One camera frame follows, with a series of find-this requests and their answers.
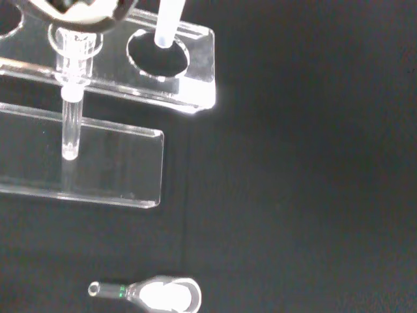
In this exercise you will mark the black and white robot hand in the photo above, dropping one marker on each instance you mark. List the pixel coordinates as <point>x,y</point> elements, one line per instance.
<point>81,18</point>

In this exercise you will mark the glass stopcock tube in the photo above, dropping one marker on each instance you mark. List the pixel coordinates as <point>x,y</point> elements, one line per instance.
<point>70,130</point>

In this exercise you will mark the clear acrylic funnel stand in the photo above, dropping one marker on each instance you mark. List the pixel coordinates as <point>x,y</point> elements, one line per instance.
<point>114,163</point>

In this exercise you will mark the black bench cloth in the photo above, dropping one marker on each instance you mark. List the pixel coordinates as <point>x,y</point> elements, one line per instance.
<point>293,163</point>

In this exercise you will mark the clear glass weighing funnel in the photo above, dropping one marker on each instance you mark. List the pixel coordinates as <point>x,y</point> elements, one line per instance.
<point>163,296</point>

